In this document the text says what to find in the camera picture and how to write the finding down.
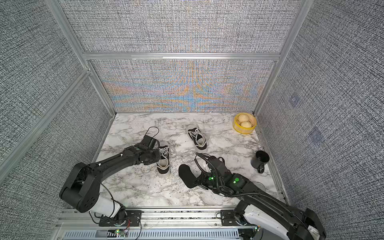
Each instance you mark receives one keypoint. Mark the beige bun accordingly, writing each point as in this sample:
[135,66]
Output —
[243,118]
[246,124]

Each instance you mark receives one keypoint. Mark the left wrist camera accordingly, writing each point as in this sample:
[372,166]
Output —
[149,142]

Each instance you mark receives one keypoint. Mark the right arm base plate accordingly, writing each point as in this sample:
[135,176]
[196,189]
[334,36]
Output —
[231,218]

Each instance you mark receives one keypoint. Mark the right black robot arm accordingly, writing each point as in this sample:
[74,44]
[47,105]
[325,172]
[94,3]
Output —
[256,207]

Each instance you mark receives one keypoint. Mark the aluminium enclosure frame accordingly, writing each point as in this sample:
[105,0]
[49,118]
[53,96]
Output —
[16,154]

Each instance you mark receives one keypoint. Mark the black canvas sneaker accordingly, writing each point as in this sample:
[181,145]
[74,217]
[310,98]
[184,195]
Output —
[197,137]
[163,165]

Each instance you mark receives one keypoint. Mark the white slotted cable duct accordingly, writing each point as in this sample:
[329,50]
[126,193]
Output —
[153,234]

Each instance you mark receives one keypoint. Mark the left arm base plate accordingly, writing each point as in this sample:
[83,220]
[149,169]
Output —
[122,219]

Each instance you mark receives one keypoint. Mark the aluminium front rail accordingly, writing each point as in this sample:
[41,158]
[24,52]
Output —
[154,218]

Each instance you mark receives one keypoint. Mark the lower beige bun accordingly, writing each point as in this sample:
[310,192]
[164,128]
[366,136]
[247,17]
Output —
[246,124]

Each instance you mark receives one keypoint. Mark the yellow bamboo steamer basket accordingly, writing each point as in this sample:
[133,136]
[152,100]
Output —
[238,128]

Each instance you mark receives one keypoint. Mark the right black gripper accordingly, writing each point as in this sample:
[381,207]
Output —
[200,176]

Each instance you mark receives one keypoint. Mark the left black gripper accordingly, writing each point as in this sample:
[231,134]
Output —
[153,154]

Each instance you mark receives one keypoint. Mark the small round metal lid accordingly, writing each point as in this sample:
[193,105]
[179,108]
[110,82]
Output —
[260,186]

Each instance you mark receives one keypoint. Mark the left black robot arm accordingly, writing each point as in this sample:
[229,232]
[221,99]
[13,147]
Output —
[81,190]

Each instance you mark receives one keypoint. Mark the black mug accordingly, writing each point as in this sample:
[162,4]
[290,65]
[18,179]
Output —
[259,161]

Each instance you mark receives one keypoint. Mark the upper beige bun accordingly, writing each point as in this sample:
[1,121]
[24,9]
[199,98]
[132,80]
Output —
[243,118]

